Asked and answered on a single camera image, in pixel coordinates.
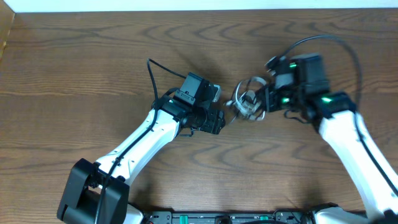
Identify black usb cable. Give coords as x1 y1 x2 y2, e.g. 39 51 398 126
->
229 77 268 124

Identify white usb cable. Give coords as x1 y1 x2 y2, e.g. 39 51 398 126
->
225 76 270 121

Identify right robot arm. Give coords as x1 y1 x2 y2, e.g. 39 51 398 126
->
264 54 397 223

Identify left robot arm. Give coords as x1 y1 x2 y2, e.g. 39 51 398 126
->
57 73 225 224

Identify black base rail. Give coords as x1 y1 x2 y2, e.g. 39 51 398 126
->
146 203 368 224

